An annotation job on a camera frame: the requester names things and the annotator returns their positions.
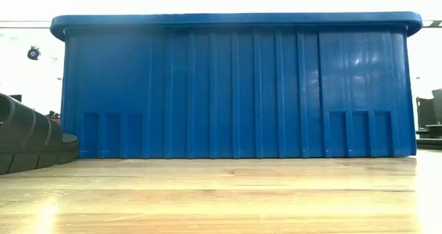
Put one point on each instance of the red box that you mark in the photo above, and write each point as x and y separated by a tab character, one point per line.
57	120

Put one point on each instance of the black background monitor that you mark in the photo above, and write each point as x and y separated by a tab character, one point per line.
16	98

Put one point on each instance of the black foam slide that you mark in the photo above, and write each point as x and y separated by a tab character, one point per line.
27	137

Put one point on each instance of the blue plastic bin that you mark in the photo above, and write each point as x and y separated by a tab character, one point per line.
241	89

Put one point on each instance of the small round black device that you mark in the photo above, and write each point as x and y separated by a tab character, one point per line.
33	52

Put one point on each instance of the dark grey background equipment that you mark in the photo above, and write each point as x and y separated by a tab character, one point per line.
431	109

